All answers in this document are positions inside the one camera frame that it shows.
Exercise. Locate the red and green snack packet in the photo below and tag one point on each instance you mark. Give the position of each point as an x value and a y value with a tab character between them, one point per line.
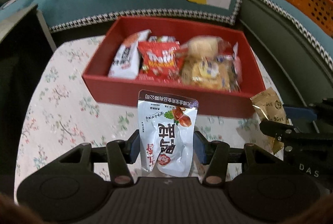
162	39

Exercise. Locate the pink sausage packet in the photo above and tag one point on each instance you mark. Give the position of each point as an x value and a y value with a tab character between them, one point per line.
231	62

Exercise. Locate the red cardboard box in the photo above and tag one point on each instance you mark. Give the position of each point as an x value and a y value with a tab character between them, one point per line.
117	91

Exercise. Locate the white packet with meat picture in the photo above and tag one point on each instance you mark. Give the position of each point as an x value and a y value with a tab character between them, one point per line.
166	135

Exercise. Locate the red gummy candy packet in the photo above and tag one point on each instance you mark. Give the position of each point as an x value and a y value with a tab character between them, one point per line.
158	60

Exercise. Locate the green sofa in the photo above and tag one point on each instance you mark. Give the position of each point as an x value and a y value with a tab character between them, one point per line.
273	39

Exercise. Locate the gold snack packet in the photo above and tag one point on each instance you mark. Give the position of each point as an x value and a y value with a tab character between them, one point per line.
268	106

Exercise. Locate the clear-wrapped round cake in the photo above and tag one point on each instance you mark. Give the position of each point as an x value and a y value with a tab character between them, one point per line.
203	47

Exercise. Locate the white packet with orange picture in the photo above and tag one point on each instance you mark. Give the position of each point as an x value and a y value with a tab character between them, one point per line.
124	57

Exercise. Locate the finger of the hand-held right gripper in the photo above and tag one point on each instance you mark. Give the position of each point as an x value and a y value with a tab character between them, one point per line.
299	113
275	130

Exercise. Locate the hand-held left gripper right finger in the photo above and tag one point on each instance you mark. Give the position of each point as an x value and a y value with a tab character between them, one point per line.
200	147

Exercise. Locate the yellow label biscuit packet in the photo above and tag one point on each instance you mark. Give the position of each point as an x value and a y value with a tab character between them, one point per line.
205	73

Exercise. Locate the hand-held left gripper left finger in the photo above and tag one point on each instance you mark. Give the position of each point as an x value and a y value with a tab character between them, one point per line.
134	147

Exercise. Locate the floral tablecloth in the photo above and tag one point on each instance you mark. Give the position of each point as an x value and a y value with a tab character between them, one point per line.
65	109

